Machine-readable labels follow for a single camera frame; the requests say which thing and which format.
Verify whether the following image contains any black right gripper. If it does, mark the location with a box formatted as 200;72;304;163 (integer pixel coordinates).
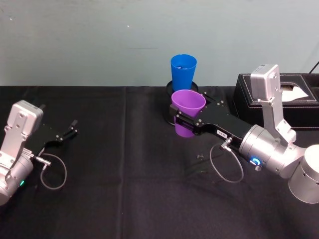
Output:
169;92;255;143

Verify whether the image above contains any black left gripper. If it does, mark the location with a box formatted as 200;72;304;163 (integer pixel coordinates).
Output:
25;104;79;156

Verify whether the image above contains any purple plastic cup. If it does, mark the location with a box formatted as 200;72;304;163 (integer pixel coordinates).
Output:
171;89;207;138

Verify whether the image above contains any black round cup holder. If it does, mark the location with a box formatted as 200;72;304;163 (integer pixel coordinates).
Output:
162;80;200;126

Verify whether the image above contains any blue plastic cup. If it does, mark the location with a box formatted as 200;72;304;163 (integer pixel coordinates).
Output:
170;54;198;93

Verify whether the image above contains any black stitched tissue box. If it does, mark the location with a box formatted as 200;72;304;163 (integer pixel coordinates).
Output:
231;73;319;129

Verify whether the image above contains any white tissue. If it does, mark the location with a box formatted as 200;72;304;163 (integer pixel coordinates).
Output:
280;84;309;102

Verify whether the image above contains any black table cloth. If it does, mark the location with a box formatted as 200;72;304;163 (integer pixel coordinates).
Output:
0;85;319;239

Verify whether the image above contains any left gripper's thin grey cable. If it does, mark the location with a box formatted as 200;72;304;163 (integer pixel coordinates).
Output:
33;153;68;191

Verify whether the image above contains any gripper's thin grey cable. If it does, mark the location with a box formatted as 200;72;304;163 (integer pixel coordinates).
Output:
209;137;245;184
33;153;68;191

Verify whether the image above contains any right gripper's thin grey cable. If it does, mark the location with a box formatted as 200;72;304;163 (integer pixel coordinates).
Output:
209;137;245;184

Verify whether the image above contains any plain pale wall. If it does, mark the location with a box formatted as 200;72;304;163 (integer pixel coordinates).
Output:
0;0;319;87

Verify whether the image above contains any thin black cable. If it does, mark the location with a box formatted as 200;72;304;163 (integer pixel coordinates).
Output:
308;61;319;75

